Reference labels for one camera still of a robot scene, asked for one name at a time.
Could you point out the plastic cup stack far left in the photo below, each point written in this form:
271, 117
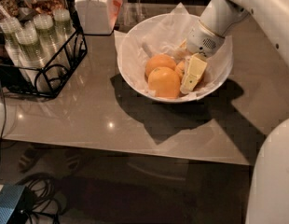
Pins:
10, 26

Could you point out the white bowl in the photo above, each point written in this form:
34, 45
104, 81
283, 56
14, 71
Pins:
135, 75

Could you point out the orange with stem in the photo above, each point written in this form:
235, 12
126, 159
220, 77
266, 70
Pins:
180, 69

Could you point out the plastic cup stack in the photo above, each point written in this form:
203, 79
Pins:
64, 26
49, 39
10, 26
35, 60

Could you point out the plastic cup stack middle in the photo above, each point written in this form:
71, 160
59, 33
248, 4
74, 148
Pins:
49, 39

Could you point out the back left orange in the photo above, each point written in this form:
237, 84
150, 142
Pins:
159, 60

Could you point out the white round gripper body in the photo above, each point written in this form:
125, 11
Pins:
202, 41

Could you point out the front orange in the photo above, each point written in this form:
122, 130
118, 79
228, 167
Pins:
164, 82

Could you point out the plastic cup stack right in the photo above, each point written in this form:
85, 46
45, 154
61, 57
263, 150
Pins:
64, 26

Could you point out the black wire rack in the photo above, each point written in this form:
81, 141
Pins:
11, 78

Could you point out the blue grey box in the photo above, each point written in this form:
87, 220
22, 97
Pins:
10, 197

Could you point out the plastic cup stack front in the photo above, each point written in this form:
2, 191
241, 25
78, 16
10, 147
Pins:
35, 60

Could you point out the white paper liner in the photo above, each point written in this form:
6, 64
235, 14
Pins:
157, 34

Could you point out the orange packet behind canister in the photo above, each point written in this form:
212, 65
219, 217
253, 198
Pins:
114, 7

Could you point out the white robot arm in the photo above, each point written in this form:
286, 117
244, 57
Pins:
239, 158

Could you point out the white ceramic canister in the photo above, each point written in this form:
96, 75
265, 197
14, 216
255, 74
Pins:
94, 16

